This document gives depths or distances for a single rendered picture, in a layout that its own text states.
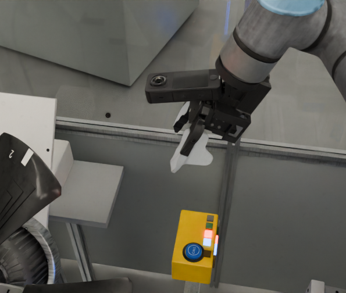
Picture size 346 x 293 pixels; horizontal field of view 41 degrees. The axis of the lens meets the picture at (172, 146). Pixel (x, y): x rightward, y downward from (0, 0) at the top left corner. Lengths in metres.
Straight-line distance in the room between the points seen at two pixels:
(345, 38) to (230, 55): 0.15
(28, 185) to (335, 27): 0.60
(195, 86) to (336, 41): 0.20
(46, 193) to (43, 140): 0.29
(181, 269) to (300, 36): 0.73
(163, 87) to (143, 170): 1.01
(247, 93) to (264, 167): 0.91
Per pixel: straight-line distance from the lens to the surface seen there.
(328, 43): 0.64
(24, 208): 0.92
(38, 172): 0.91
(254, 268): 2.15
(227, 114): 0.69
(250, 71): 0.64
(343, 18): 0.65
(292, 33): 0.61
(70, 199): 1.57
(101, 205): 1.54
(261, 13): 0.61
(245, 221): 1.84
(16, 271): 1.12
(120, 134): 1.56
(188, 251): 1.17
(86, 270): 2.04
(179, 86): 0.68
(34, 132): 1.17
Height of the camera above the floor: 2.09
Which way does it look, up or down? 47 degrees down
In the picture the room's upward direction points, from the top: straight up
